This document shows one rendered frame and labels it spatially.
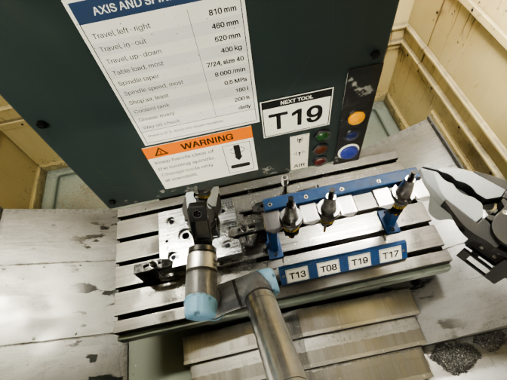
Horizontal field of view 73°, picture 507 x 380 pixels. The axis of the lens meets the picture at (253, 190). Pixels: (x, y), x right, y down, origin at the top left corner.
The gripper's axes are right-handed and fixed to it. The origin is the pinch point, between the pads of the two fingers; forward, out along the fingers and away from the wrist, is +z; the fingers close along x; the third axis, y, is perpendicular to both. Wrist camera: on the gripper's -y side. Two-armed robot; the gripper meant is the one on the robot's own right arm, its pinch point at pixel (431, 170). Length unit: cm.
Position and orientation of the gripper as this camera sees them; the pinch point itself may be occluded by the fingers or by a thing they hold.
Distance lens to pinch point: 49.2
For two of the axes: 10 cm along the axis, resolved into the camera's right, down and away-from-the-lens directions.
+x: 7.5, -6.0, 2.8
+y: 1.0, 5.3, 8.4
